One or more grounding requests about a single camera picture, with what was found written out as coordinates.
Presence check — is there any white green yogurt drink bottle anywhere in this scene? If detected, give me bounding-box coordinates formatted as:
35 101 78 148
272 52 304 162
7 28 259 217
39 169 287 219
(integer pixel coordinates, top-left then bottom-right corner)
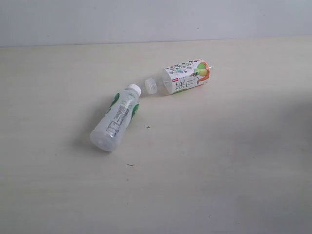
90 84 141 152

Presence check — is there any square clear tea bottle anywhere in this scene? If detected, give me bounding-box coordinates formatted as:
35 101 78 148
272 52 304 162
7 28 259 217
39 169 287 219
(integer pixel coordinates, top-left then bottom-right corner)
144 58 214 95

